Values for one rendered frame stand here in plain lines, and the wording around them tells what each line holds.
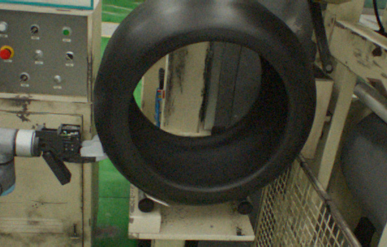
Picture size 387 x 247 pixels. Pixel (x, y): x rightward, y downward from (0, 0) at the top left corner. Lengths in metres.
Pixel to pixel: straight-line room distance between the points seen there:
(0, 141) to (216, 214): 0.66
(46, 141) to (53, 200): 0.89
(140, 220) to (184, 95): 0.46
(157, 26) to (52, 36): 0.88
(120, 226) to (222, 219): 1.30
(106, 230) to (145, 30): 1.72
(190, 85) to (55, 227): 1.06
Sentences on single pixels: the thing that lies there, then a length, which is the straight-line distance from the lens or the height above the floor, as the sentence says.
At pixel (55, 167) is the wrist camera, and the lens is 1.27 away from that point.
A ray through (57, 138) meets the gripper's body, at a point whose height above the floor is 1.07.
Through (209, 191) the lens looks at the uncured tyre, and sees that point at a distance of 1.18.
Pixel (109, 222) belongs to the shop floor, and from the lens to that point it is 2.63.
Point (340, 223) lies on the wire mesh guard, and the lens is 1.14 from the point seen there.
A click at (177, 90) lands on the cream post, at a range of 1.47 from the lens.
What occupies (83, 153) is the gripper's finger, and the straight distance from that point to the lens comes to 1.23.
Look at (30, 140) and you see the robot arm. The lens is 1.23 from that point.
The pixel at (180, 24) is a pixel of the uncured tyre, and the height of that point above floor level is 1.41.
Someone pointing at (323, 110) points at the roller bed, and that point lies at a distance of 1.53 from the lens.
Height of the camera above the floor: 1.62
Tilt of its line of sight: 25 degrees down
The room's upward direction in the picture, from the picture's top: 7 degrees clockwise
